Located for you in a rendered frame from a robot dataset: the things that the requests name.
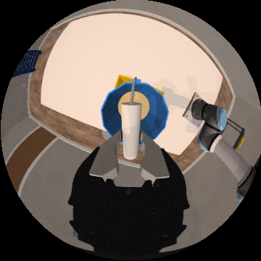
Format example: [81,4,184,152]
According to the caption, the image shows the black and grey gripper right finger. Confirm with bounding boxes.
[139,130,190,210]

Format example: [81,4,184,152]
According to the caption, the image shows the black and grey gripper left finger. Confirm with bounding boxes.
[68,130,123,206]

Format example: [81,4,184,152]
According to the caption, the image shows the blue pail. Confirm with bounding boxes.
[101,77,169,160]

